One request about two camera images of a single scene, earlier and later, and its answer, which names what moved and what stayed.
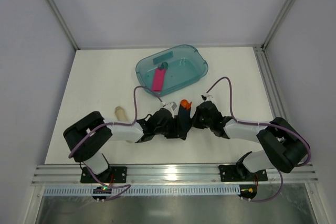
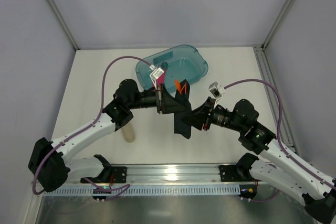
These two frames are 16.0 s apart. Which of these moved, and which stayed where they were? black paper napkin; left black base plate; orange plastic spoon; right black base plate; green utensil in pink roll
Moved: orange plastic spoon; black paper napkin
Stayed: right black base plate; green utensil in pink roll; left black base plate
